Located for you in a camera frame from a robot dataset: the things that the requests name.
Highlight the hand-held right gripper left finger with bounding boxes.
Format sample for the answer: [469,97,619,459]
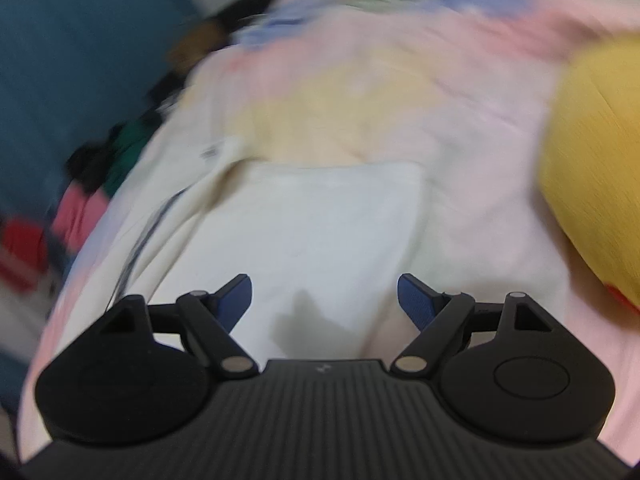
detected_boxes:
[95,273,260,379]

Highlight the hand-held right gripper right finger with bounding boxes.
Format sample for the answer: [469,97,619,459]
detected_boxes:
[390,273,553,379]

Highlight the white shirt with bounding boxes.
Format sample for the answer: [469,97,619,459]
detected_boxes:
[102,139,571,361]

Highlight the pile of dark clothes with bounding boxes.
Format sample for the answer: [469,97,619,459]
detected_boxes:
[67,0,276,196]

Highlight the pink cloth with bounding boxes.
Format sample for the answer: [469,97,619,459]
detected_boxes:
[50,185,112,253]

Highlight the red and white box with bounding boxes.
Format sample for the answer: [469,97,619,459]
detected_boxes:
[0,216,51,293]

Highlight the pastel printed bed sheet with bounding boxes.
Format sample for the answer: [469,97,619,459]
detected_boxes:
[17,0,640,466]

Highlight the yellow plush toy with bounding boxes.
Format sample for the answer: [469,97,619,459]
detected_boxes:
[537,35,640,311]

